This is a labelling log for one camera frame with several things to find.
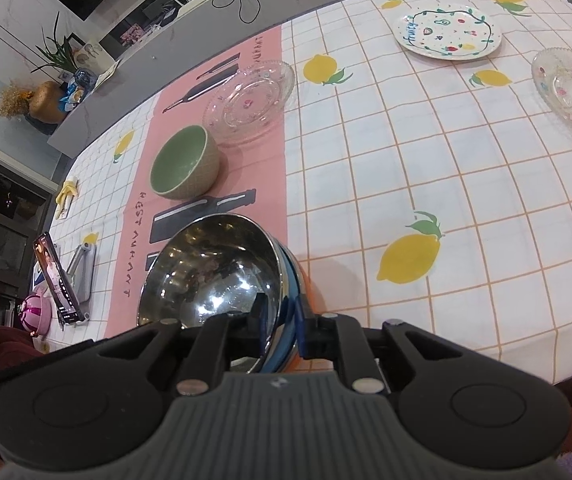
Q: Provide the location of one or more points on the green potted plant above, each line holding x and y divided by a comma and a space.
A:
61, 55

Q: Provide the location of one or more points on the dried flower bunch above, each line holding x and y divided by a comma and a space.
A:
11, 102

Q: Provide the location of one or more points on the grey phone stand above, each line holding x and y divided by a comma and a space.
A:
83, 270

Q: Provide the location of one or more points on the grey television cabinet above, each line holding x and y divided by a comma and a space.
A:
191, 45

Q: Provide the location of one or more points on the pink small box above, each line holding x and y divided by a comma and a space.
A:
133, 35

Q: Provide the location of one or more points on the dark red cushion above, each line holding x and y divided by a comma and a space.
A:
16, 347

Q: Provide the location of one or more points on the white painted plate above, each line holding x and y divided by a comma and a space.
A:
445, 32

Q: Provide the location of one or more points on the yellow folded napkin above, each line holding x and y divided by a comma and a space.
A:
67, 197

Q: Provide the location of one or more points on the green ceramic bowl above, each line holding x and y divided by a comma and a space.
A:
181, 160

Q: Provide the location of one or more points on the pink round container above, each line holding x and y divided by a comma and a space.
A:
33, 312

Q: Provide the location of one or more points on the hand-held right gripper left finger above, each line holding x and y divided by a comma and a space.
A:
261, 312

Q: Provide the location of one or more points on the white card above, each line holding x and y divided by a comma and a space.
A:
95, 56

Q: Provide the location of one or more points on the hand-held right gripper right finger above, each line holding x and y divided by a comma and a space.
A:
300, 322

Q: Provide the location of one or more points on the clear glass plate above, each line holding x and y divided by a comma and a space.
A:
570, 90
246, 105

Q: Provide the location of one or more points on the smartphone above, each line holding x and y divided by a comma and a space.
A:
56, 275

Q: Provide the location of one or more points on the pink placemat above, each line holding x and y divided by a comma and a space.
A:
261, 170

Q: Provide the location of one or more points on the lemon print checked tablecloth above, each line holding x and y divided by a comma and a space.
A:
415, 160

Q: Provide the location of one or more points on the steel bowl with blue outside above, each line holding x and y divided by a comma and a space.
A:
206, 270

